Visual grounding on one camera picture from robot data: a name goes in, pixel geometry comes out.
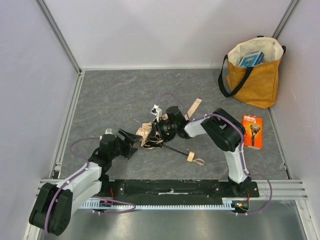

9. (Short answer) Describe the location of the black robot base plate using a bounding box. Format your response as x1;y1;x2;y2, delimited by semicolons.
99;179;260;205

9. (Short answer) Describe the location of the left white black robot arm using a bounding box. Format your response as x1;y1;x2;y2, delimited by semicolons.
28;129;143;236

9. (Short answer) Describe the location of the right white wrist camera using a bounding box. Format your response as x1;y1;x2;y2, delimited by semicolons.
150;104;162;122

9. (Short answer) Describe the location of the orange razor package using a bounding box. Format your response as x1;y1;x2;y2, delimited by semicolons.
242;114;263;149

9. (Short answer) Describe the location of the blue razor box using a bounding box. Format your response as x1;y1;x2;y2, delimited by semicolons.
238;51;265;68

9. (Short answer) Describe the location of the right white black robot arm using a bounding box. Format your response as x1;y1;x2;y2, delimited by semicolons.
152;106;251;195

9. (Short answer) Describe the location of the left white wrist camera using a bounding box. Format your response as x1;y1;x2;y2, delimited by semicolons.
104;128;113;135

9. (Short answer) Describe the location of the beige folding umbrella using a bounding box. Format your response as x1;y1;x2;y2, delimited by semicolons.
136;114;206;166

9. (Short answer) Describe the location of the white slotted cable duct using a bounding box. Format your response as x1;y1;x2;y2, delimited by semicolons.
79;198;250;211

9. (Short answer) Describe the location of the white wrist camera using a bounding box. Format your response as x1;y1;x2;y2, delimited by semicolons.
104;128;113;135
150;104;162;122

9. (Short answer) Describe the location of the mustard tote bag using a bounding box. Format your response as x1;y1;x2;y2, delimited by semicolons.
217;36;287;109

